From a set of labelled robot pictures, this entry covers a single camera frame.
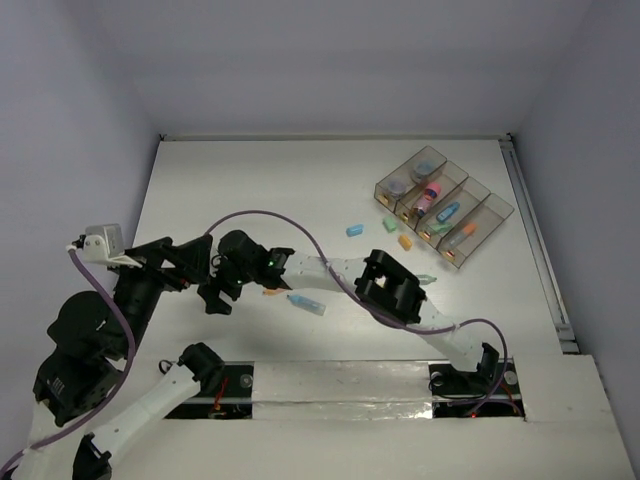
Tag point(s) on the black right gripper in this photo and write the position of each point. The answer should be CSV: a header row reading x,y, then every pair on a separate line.
x,y
211,291

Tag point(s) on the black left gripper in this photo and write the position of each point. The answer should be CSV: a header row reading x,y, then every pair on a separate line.
x,y
151,261

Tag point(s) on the green highlighter cap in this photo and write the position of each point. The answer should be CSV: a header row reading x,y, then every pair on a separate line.
x,y
389,224

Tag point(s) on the paper clip jar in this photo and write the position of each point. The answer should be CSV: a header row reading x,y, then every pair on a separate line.
x,y
420,170
396,188

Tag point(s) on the green capped highlighter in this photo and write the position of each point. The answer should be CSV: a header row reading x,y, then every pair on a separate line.
x,y
437,229

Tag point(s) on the pink cap glue bottle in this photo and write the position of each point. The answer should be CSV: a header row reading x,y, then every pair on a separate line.
x,y
429,195

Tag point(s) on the blue correction tape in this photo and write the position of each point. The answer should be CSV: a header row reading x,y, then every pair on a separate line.
x,y
444,215

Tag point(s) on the orange tip grey highlighter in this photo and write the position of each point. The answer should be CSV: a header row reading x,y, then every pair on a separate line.
x,y
458,238

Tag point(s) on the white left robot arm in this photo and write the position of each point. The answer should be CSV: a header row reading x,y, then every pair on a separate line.
x,y
96,335

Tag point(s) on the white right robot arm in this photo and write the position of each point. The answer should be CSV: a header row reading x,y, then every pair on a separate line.
x,y
383,286

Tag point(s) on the blue highlighter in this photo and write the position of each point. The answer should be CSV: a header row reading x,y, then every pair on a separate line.
x,y
307,304

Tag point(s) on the blue highlighter cap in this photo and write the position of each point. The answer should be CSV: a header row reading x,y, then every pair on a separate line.
x,y
355,230

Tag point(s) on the yellow-orange highlighter cap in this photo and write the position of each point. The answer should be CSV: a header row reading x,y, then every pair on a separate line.
x,y
405,242

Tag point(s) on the clear four-compartment organizer tray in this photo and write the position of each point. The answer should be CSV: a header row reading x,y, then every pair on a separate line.
x,y
478,204

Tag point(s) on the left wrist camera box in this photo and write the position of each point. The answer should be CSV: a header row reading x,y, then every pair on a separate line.
x,y
103,245

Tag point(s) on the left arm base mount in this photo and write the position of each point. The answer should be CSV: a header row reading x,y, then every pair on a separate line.
x,y
230,400

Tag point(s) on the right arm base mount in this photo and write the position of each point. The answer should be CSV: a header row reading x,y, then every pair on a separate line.
x,y
493,390

